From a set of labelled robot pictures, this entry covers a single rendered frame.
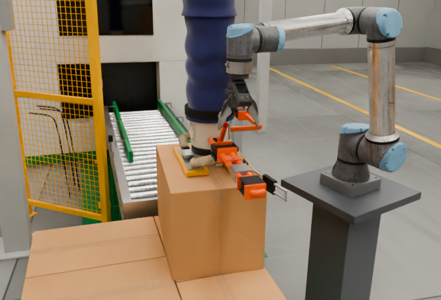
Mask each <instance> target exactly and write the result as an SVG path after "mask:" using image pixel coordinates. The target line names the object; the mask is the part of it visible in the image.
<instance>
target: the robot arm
mask: <svg viewBox="0 0 441 300"><path fill-rule="evenodd" d="M401 29H402V17H401V15H400V13H399V12H398V11H397V10H396V9H392V8H388V7H347V8H341V9H339V10H338V11H337V12H334V13H329V14H320V15H315V16H306V17H300V18H291V19H285V20H276V21H271V22H257V23H252V24H246V23H241V24H232V25H229V27H228V28H227V35H226V37H227V41H226V63H225V66H226V72H227V73H228V77H229V78H231V86H230V88H229V89H225V101H224V103H223V105H222V111H221V112H219V114H218V117H219V120H218V125H217V127H218V130H220V129H221V128H222V127H223V124H224V122H225V121H226V119H227V117H228V116H229V115H230V114H231V113H232V111H231V109H230V107H231V106H233V107H234V108H235V109H237V108H239V107H242V108H243V109H245V107H246V106H247V107H248V108H247V112H248V113H249V114H251V116H252V119H254V121H255V125H256V126H257V128H259V113H258V109H257V104H256V102H255V101H254V100H253V99H252V97H251V95H250V93H249V90H248V88H247V85H246V82H245V81H244V80H243V79H247V78H249V74H251V72H252V58H253V53H272V52H274V53H276V52H279V51H281V50H282V49H283V48H284V45H285V42H286V41H292V40H296V39H304V38H308V37H316V36H321V35H328V34H333V33H338V34H339V35H353V34H363V35H366V37H367V63H368V90H369V125H368V124H365V123H347V124H344V125H342V126H341V131H340V135H339V147H338V153H337V161H336V162H335V165H334V166H333V168H332V171H331V174H332V175H333V176H334V177H335V178H336V179H339V180H341V181H345V182H354V183H359V182H366V181H368V180H369V178H370V172H369V167H368V165H371V166H373V167H376V168H378V169H380V170H382V171H386V172H389V173H392V172H395V171H397V170H398V169H399V168H400V167H401V166H402V165H403V164H404V162H405V160H406V158H407V153H408V148H407V146H406V145H405V144H404V143H403V142H400V134H399V132H398V131H397V130H396V129H395V40H396V36H397V35H398V34H399V33H400V30H401Z"/></svg>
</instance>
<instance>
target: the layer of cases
mask: <svg viewBox="0 0 441 300"><path fill-rule="evenodd" d="M21 300H287V299H286V298H285V297H284V295H283V293H282V292H281V291H280V289H279V288H278V286H277V285H276V283H275V282H274V281H273V279H272V277H271V276H270V275H269V273H268V272H267V270H266V269H265V268H264V267H263V269H258V270H248V271H243V272H233V273H228V274H218V275H212V276H203V277H198V278H188V279H183V280H172V277H171V271H170V268H169V262H168V258H167V253H166V249H165V244H164V240H163V234H162V231H161V225H160V222H159V216H154V217H143V218H137V219H127V220H122V221H112V222H107V223H97V224H91V225H81V226H72V227H66V228H56V229H50V230H41V231H35V232H34V233H33V240H32V243H31V249H30V256H29V260H28V266H27V271H26V277H25V280H24V287H23V291H22V298H21Z"/></svg>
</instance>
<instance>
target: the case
mask: <svg viewBox="0 0 441 300"><path fill-rule="evenodd" d="M174 147H180V144H158V145H156V165H157V206H158V216H159V222H160V225H161V231H162V234H163V240H164V244H165V249H166V253H167V258H168V262H169V268H170V271H171V277H172V280H183V279H188V278H198V277H203V276H212V275H218V274H228V273H233V272H243V271H248V270H258V269H263V267H264V241H265V228H266V203H267V191H266V197H265V198H258V199H252V200H244V196H243V195H242V193H241V192H240V191H239V190H237V183H235V182H234V181H233V180H232V178H231V176H230V172H229V171H228V170H227V168H226V167H225V166H224V164H222V166H216V165H215V164H211V165H210V164H209V165H206V168H207V169H208V170H209V174H208V175H199V176H192V177H187V176H186V175H185V173H184V171H183V169H182V167H181V165H180V163H179V161H178V159H177V157H176V155H175V153H174V151H173V148H174Z"/></svg>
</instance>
